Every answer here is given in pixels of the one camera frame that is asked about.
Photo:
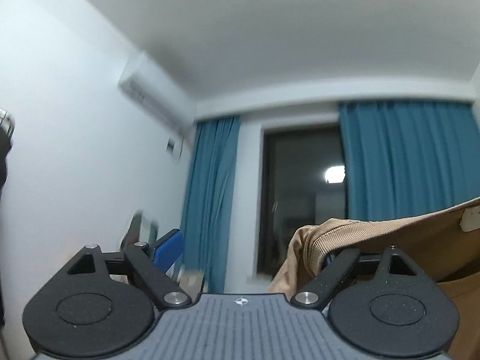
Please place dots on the left blue curtain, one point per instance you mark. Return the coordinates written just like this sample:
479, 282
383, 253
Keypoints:
209, 199

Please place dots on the dark window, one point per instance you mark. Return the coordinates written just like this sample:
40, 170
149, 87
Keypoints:
301, 184

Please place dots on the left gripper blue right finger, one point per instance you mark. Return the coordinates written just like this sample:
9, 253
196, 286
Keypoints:
319, 291

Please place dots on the blue curtain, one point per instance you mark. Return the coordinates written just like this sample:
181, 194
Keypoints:
209, 199
408, 158

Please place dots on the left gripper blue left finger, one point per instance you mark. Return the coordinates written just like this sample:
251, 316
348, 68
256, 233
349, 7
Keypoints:
149, 265

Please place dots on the wall socket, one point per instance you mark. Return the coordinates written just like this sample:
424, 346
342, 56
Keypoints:
175, 148

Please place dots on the white air conditioner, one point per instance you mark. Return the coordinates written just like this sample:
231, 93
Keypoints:
146, 82

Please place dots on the right blue curtain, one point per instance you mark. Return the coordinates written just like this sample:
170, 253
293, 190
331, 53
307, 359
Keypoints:
408, 158

